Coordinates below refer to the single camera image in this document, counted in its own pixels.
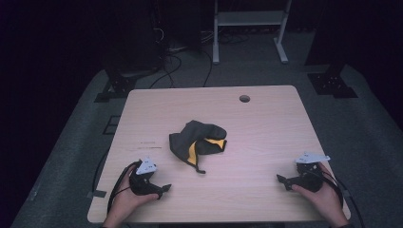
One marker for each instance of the white metal stand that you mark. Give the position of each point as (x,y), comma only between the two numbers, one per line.
(250,17)

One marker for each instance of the black and yellow cloth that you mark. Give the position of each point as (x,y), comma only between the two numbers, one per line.
(193,139)

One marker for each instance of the black floor tape frame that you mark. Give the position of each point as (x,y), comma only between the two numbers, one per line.
(111,125)

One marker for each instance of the person's left hand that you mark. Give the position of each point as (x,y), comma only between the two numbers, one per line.
(126,202)

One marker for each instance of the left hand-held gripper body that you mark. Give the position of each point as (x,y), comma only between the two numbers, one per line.
(142,185)

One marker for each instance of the person's right hand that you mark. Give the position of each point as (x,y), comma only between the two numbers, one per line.
(326,199)

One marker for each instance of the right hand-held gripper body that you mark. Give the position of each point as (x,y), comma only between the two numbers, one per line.
(309,182)

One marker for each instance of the black stand base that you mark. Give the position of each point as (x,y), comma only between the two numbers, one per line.
(120,85)
(331,84)

